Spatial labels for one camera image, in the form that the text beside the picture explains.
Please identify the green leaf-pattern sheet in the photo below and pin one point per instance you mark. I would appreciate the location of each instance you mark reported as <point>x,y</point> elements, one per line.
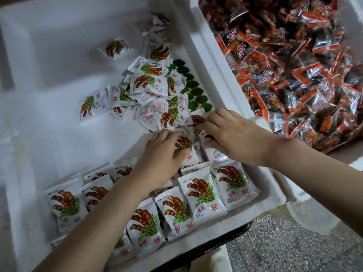
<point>193,87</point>

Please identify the pile of dark red packets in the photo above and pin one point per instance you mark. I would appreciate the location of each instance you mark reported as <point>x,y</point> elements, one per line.
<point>283,59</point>

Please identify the person's right hand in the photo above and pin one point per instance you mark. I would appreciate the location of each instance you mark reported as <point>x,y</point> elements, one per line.
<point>244,136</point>

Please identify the person's left hand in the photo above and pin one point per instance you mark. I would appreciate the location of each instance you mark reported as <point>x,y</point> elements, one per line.
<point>160,162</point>

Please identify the white foam box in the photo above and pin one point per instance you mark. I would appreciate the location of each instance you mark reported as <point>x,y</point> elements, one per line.
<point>45,42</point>
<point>195,36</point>

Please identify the person's right forearm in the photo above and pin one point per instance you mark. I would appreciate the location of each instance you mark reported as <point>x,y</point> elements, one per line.
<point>320,178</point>

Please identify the person's beige trousers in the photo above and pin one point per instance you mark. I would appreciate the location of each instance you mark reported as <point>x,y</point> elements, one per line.
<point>211,260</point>

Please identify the clear round plastic tub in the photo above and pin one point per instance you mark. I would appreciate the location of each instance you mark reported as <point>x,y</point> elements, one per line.
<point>315,215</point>

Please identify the pile of white printed packets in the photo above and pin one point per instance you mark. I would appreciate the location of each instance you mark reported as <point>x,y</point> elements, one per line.
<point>198,192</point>

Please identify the person's left forearm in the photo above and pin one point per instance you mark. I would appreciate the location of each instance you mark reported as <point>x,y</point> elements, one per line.
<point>91,232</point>

